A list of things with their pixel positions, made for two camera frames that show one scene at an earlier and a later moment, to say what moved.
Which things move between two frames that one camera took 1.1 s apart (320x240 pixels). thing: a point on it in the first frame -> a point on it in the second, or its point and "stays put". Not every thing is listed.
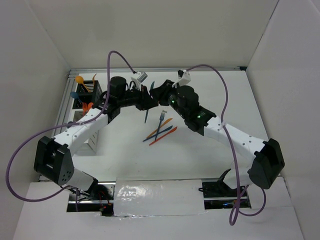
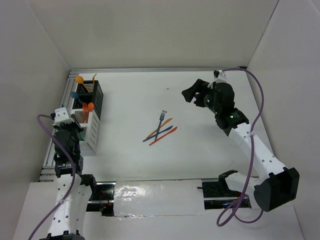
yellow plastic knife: [162, 124] stays put
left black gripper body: [139, 96] -> [72, 127]
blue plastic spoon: [75, 95] stays put
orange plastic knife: [173, 129] stays put
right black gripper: [160, 94] -> [199, 86]
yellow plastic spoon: [80, 80] stays put
